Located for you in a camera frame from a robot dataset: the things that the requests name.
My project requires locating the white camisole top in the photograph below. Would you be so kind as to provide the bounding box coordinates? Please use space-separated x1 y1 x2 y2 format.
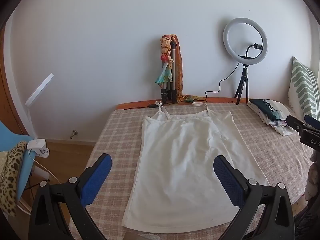
122 101 270 233

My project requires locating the orange bed sheet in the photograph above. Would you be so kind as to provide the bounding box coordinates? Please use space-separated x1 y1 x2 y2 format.
115 96 250 110

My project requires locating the beige checked blanket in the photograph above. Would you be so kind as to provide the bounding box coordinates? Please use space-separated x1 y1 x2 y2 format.
67 102 318 240

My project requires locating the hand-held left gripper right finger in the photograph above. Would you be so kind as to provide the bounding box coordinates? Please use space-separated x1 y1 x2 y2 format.
213 155 295 240

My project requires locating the small black tripod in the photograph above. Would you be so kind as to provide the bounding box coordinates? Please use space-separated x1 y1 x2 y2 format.
234 65 250 105

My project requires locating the white lamp cable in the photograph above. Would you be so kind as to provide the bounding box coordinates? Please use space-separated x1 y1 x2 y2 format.
27 152 62 183

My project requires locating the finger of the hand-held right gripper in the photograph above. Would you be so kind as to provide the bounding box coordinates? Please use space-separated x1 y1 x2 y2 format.
304 114 320 129
286 115 307 131

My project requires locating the white clip desk lamp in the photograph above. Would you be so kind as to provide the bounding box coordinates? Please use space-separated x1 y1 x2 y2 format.
25 73 54 158

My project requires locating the black ring light cable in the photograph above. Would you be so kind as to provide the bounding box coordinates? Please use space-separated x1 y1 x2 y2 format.
147 62 240 109

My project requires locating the folded silver tripod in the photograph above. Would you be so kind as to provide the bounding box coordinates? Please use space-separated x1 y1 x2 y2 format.
160 42 178 105

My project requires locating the orange patterned scarf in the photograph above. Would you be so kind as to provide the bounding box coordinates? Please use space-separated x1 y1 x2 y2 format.
172 34 202 103

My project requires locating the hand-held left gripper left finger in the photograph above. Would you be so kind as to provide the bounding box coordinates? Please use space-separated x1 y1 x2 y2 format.
28 153 112 240

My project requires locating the person's right hand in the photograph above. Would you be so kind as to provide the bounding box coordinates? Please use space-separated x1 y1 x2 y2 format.
305 152 320 202

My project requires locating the floral folded garment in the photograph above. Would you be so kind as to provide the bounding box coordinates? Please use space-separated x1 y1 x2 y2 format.
270 119 296 137

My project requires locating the green striped white pillow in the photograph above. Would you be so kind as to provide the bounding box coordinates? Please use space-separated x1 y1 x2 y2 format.
288 57 320 122

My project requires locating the colourful braided scarf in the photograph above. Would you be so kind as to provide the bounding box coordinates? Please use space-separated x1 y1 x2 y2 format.
155 34 175 85

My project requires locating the leopard print cloth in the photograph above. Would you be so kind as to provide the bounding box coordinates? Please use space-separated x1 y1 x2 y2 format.
0 141 28 217

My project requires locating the wooden door frame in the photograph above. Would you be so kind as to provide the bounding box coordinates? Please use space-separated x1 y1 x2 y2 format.
0 27 29 135

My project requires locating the dark green printed folded garment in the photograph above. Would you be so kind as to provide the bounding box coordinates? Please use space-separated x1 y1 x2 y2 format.
249 99 278 121

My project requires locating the white ring light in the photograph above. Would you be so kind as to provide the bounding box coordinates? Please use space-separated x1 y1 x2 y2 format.
223 17 268 67

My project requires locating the light blue chair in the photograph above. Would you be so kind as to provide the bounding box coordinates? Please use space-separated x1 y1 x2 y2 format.
0 120 50 208

